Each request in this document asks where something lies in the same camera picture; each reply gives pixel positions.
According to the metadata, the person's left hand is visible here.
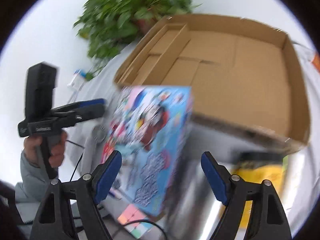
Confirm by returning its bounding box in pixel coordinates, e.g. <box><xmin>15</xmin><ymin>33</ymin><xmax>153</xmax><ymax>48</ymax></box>
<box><xmin>24</xmin><ymin>131</ymin><xmax>68</xmax><ymax>168</ymax></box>

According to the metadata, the grey left sleeve forearm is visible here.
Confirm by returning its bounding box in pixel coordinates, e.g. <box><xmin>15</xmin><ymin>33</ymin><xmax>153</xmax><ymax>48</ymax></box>
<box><xmin>15</xmin><ymin>151</ymin><xmax>48</xmax><ymax>203</ymax></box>

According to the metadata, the white handheld fan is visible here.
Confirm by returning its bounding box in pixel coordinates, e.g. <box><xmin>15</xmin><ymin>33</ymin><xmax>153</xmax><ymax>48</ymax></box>
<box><xmin>91</xmin><ymin>124</ymin><xmax>107</xmax><ymax>144</ymax></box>

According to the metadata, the yellow label jar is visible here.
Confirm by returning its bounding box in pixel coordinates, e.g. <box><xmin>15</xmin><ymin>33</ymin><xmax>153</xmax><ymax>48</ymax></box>
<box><xmin>230</xmin><ymin>152</ymin><xmax>283</xmax><ymax>230</ymax></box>

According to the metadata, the small white blue carton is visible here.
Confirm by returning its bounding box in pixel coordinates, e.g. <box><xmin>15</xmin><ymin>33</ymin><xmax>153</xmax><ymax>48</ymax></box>
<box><xmin>67</xmin><ymin>69</ymin><xmax>93</xmax><ymax>90</ymax></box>

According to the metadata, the pastel rubik's cube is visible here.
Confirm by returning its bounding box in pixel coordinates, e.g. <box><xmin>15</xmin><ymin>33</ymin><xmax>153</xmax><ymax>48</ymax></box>
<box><xmin>117</xmin><ymin>204</ymin><xmax>153</xmax><ymax>239</ymax></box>

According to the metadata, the brown cardboard box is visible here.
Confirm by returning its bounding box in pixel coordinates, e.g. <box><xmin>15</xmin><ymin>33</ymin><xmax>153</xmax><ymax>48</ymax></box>
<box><xmin>114</xmin><ymin>14</ymin><xmax>311</xmax><ymax>153</ymax></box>

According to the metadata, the colourful blue toy box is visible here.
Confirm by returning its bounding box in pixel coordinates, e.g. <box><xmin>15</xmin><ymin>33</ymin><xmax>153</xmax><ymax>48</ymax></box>
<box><xmin>102</xmin><ymin>86</ymin><xmax>193</xmax><ymax>216</ymax></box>

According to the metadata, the silver metal tin can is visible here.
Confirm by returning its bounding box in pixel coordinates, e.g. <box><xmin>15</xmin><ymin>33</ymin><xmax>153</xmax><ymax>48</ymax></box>
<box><xmin>165</xmin><ymin>124</ymin><xmax>227</xmax><ymax>239</ymax></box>

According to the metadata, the green potted plant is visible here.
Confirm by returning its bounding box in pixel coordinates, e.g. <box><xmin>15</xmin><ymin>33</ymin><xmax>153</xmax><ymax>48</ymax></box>
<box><xmin>73</xmin><ymin>0</ymin><xmax>194</xmax><ymax>81</ymax></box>

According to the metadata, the orange clear plastic container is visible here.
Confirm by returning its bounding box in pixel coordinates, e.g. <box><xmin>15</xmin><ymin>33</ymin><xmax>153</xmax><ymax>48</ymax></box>
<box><xmin>310</xmin><ymin>51</ymin><xmax>320</xmax><ymax>73</ymax></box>

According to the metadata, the black cable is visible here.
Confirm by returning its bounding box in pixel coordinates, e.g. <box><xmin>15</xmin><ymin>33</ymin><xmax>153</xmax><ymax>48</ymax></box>
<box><xmin>66</xmin><ymin>139</ymin><xmax>171</xmax><ymax>240</ymax></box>

